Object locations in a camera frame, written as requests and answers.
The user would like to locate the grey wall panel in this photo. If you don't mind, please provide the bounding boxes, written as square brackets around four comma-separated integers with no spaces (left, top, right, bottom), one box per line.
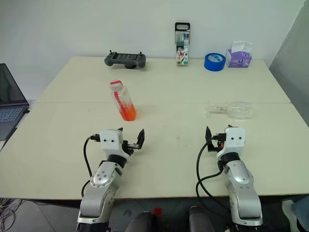
[268,0,309,126]

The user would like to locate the clear plastic wine glass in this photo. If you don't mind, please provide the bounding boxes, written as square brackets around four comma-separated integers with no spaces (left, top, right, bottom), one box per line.
[205,101,254,120]

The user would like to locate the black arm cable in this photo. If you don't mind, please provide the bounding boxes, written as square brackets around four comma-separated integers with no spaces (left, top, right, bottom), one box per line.
[195,136,234,219]
[81,134,101,197]

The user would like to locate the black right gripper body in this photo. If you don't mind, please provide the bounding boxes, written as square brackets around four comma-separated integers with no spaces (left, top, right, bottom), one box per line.
[208,133,226,152]

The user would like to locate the grey floor cables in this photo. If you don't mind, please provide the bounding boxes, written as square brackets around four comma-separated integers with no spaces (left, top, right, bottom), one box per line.
[0,197,24,232]

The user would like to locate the dark grey laptop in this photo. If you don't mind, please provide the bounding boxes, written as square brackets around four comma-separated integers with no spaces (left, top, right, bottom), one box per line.
[0,63,31,142]

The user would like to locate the grey handheld remote controller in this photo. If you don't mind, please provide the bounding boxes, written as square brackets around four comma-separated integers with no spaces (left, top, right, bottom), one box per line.
[104,49,147,70]

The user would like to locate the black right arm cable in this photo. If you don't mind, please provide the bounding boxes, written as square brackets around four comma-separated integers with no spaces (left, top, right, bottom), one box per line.
[195,136,234,219]

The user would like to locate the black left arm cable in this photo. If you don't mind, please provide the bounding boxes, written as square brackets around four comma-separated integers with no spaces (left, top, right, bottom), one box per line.
[81,134,101,197]

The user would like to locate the blue and white bundle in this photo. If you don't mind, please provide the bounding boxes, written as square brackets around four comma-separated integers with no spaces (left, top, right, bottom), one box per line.
[281,195,309,232]

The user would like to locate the blue tape roll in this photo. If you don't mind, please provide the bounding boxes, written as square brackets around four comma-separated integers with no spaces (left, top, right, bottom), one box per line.
[204,52,227,73]

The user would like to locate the bottle with orange liquid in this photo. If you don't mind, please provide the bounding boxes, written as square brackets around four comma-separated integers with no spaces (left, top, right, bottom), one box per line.
[109,80,138,122]

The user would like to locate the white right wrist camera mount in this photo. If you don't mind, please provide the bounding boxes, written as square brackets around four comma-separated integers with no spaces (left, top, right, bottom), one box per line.
[216,127,246,158]

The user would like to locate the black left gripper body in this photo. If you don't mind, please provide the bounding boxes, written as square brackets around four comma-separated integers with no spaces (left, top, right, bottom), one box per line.
[122,139,139,157]

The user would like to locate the marker pen pack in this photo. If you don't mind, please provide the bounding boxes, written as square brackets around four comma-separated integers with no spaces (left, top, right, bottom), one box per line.
[174,22,191,67]

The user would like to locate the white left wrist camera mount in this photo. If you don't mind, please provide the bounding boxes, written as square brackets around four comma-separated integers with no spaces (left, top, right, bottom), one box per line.
[99,130,132,158]

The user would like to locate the purple tissue box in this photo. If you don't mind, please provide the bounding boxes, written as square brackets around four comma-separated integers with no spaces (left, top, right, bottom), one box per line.
[225,41,254,69]

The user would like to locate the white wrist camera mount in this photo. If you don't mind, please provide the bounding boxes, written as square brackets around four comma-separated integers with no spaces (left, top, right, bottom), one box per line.
[216,127,246,158]
[99,130,132,158]

